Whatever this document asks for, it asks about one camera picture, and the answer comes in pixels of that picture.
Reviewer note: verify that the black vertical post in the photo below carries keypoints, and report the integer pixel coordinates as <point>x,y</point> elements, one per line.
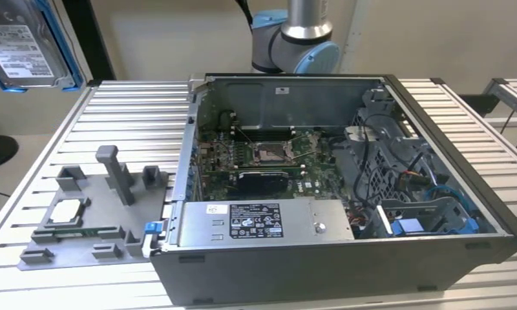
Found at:
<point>98,38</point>

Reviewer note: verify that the grey power supply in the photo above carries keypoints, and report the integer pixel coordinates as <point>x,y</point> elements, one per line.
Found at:
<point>197,223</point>

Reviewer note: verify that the black RAM slot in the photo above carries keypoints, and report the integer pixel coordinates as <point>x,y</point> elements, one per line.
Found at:
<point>269,166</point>
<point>262,130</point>

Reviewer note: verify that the black graphics card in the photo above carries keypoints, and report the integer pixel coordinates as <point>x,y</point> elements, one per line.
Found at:
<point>260,184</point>

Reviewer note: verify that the green motherboard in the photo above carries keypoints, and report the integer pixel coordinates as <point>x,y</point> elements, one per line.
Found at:
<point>318,174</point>

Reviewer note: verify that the green RAM stick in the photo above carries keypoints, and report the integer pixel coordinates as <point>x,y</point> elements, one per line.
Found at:
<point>84,232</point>

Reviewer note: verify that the grey parts rack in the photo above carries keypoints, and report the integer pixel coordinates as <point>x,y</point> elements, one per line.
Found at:
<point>94,206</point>

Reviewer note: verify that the CPU socket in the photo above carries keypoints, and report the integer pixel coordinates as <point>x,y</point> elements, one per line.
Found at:
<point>269,151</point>

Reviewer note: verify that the grey metal disk bay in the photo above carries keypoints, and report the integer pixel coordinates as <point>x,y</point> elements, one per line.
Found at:
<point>413,210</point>

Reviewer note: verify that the thin locking lever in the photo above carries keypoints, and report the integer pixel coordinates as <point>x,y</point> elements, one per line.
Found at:
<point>244,134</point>

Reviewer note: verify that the black open PC case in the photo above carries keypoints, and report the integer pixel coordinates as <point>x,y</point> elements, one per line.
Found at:
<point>284,274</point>

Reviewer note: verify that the black round monitor base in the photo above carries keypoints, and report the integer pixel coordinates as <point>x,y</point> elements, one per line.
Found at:
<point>0,153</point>

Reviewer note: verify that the silver metal bracket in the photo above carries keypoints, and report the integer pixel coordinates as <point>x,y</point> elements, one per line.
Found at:
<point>357,134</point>

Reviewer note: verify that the silver CPU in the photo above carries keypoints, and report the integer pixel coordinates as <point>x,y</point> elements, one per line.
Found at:
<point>65,211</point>

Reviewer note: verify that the blue case latch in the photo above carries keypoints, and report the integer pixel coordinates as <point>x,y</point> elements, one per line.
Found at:
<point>152,227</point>

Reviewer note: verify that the hard disk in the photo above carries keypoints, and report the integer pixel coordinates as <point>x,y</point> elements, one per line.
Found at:
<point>21,48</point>

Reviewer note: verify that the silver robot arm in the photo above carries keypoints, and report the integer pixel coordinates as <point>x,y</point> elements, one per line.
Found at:
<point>305,32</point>

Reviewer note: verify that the blue plastic bay clip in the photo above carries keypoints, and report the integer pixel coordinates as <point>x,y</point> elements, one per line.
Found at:
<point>406,226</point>

